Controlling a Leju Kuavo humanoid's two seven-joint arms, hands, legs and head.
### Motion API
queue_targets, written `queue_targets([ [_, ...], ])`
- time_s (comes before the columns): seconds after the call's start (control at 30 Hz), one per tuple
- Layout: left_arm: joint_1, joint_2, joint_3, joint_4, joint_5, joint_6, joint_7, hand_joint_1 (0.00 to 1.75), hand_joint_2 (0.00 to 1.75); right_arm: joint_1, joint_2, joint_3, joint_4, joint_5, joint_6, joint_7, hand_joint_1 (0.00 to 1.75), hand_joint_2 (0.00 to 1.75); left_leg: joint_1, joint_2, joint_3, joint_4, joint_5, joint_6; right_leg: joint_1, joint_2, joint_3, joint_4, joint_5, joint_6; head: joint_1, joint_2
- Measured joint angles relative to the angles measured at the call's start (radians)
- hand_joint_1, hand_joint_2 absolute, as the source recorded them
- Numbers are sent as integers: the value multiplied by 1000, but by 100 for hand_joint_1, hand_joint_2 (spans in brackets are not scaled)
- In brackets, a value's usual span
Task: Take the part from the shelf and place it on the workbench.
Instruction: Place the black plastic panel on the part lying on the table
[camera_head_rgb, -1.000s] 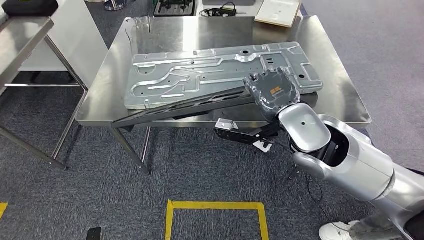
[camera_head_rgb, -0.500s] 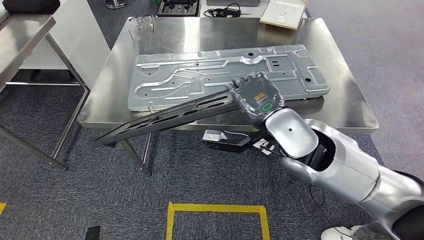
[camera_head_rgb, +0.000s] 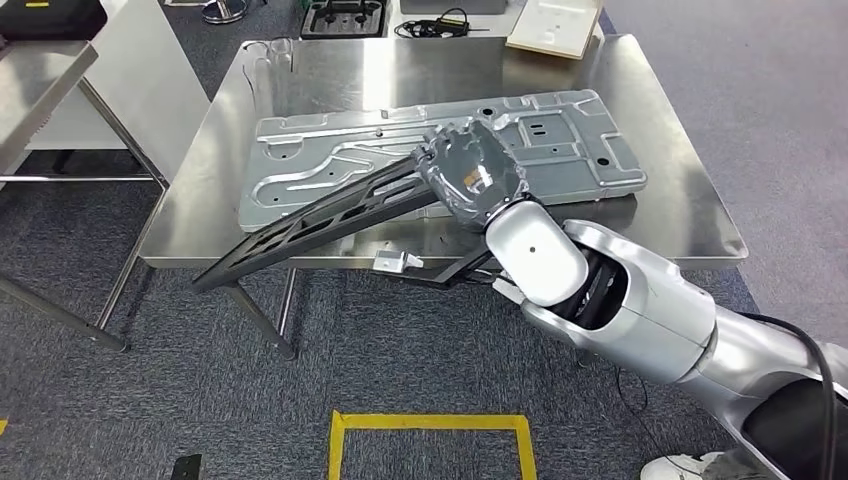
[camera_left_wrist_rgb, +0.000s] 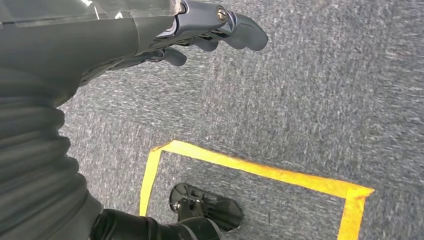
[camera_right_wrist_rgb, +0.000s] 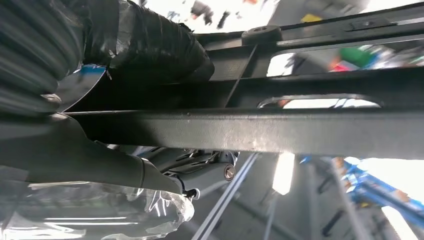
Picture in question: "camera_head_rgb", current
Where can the black case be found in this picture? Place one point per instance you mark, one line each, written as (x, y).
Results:
(46, 20)

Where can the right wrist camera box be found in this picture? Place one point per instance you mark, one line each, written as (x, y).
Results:
(397, 262)

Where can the stainless steel workbench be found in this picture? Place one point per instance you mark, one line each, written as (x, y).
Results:
(199, 232)

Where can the stamped grey metal panel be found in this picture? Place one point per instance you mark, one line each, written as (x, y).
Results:
(331, 152)

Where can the black foam tray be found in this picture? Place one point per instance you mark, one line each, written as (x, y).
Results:
(344, 20)

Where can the white cabinet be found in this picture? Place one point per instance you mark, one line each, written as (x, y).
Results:
(146, 86)

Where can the open cardboard box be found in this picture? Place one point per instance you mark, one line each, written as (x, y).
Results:
(556, 30)

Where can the black plastic plate frame part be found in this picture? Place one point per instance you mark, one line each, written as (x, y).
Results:
(298, 232)

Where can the black robot foot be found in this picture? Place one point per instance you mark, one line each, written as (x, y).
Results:
(187, 467)

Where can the chrome round stool base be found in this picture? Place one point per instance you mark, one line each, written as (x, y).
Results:
(225, 12)

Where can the clear plastic piece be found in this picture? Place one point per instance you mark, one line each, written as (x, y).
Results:
(281, 53)

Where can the grey box with labels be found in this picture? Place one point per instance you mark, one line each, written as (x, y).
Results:
(450, 6)

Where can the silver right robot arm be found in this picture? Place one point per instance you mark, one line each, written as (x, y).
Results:
(629, 311)

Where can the white table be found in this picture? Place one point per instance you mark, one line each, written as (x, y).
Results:
(497, 26)

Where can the steel side table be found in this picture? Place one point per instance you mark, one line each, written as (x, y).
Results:
(40, 86)

